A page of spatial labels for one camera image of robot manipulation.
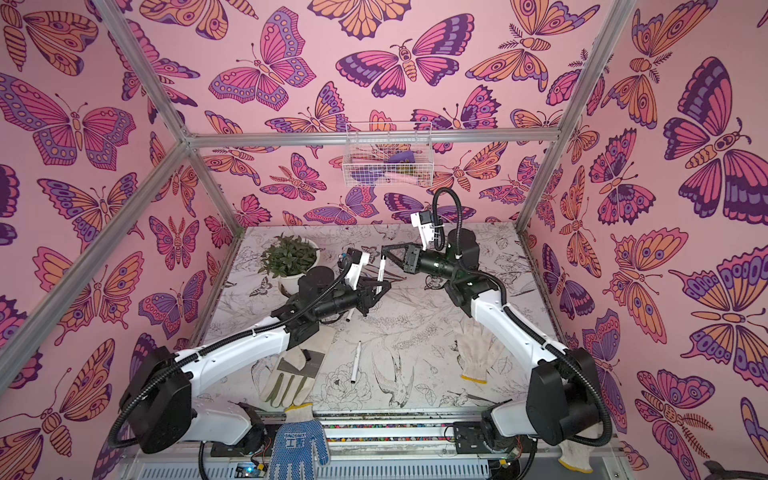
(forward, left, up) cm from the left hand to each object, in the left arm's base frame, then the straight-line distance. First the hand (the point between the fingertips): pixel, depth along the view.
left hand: (391, 282), depth 73 cm
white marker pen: (+1, +2, +3) cm, 4 cm away
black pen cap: (-8, +25, -25) cm, 36 cm away
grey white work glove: (-16, +28, -25) cm, 41 cm away
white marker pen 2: (-11, +10, -25) cm, 29 cm away
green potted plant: (+14, +30, -7) cm, 34 cm away
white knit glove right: (-33, -44, -25) cm, 60 cm away
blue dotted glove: (-32, +23, -24) cm, 47 cm away
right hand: (+5, +2, +7) cm, 9 cm away
